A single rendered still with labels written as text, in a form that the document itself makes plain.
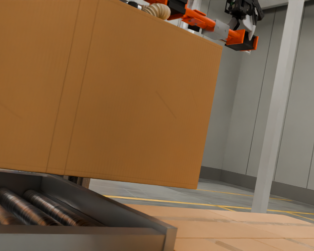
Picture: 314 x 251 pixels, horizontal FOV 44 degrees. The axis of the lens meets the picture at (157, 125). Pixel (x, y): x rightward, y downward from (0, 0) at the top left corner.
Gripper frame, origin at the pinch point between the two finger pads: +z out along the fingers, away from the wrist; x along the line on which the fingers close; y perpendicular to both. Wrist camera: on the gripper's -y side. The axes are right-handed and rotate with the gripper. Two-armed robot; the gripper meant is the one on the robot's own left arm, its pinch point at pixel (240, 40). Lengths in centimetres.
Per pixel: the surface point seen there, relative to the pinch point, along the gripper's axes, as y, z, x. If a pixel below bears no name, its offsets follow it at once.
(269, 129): -254, 1, -168
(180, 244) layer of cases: 37, 66, 26
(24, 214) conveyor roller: 65, 67, -2
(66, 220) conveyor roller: 56, 67, 4
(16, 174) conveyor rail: 60, 61, -29
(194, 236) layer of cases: 25, 66, 19
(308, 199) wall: -906, 108, -481
